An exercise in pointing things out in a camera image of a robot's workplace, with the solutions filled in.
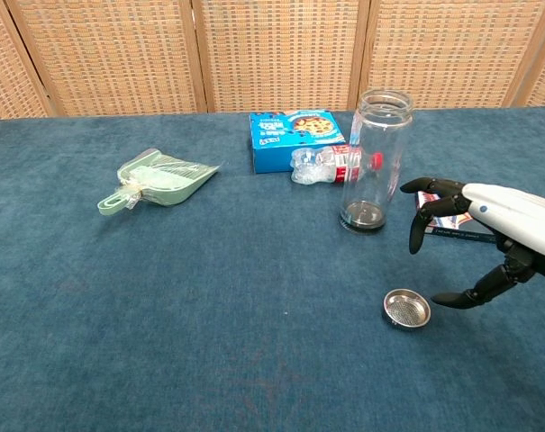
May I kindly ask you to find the clear glass jar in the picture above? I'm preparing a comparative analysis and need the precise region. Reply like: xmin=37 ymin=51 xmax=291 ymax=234
xmin=339 ymin=88 xmax=414 ymax=234

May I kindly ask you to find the woven wicker folding screen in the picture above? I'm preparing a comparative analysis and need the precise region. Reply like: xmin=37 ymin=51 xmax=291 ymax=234
xmin=0 ymin=0 xmax=545 ymax=121

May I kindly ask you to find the red black snack packet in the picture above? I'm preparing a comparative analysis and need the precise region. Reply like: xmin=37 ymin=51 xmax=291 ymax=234
xmin=415 ymin=191 xmax=498 ymax=244

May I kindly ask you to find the clear plastic dustpan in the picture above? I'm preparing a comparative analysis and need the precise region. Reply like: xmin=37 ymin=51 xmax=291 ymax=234
xmin=96 ymin=148 xmax=223 ymax=216

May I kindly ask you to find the crushed red-capped plastic bottle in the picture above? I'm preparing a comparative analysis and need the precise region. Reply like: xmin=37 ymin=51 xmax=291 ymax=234
xmin=290 ymin=144 xmax=385 ymax=186

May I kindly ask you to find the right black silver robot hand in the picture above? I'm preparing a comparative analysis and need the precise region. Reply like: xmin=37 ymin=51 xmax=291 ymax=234
xmin=400 ymin=176 xmax=545 ymax=311

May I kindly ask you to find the blue cookie box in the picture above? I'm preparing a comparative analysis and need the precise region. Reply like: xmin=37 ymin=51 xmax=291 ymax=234
xmin=249 ymin=109 xmax=348 ymax=175

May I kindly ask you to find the blue table cloth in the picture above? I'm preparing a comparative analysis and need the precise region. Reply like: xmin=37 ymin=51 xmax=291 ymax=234
xmin=0 ymin=105 xmax=545 ymax=432

